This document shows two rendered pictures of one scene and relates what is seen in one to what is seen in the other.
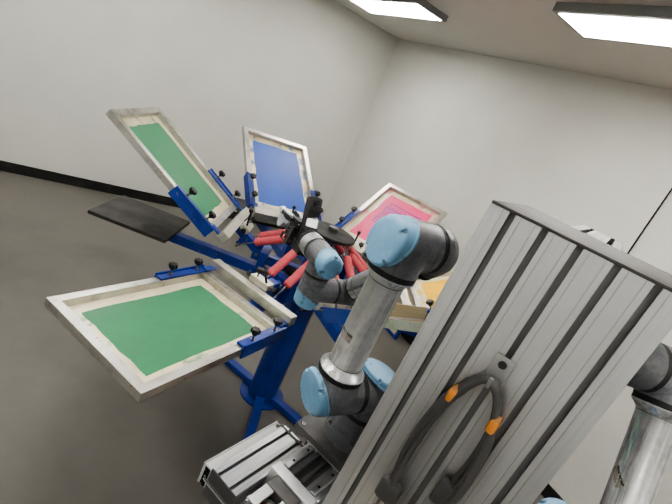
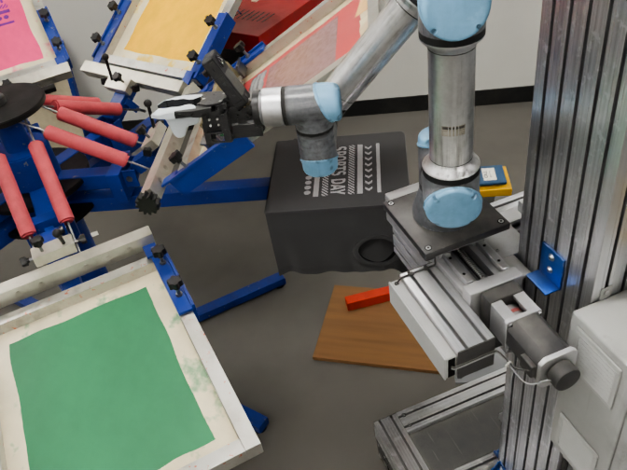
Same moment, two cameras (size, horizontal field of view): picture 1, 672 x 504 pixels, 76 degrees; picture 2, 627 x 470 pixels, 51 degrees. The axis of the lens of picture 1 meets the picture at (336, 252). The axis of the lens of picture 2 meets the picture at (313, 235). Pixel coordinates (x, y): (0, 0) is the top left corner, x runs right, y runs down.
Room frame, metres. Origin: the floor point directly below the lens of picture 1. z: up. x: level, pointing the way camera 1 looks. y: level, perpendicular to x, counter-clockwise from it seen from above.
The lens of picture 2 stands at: (0.34, 0.84, 2.28)
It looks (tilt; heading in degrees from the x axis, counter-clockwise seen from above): 40 degrees down; 316
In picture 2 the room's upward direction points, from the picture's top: 10 degrees counter-clockwise
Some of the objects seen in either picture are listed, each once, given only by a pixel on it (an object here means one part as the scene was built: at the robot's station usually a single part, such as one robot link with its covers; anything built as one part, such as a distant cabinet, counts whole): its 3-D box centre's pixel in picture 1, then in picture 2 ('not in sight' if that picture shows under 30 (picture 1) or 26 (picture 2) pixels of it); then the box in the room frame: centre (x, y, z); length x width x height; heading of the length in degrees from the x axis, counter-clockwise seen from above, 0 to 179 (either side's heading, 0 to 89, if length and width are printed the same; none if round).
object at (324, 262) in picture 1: (323, 259); (312, 104); (1.12, 0.02, 1.65); 0.11 x 0.08 x 0.09; 37
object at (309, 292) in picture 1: (315, 289); (317, 143); (1.13, 0.01, 1.56); 0.11 x 0.08 x 0.11; 127
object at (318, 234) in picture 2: not in sight; (340, 241); (1.53, -0.44, 0.77); 0.46 x 0.09 x 0.36; 36
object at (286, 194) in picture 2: not in sight; (337, 170); (1.63, -0.59, 0.95); 0.48 x 0.44 x 0.01; 36
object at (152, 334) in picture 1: (210, 296); (76, 325); (1.70, 0.44, 1.05); 1.08 x 0.61 x 0.23; 156
